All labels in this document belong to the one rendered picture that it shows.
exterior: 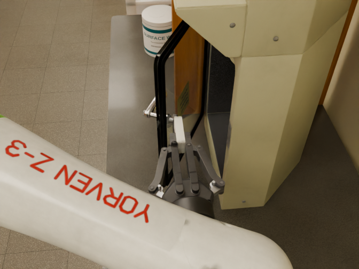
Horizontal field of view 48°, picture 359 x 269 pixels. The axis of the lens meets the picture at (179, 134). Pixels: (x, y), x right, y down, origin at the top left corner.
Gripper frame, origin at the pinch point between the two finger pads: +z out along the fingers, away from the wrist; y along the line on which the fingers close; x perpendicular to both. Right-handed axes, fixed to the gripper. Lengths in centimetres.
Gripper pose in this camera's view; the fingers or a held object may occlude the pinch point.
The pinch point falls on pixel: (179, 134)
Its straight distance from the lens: 75.9
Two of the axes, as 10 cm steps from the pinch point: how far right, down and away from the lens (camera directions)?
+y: -10.0, 0.6, -0.7
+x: -0.1, 7.0, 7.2
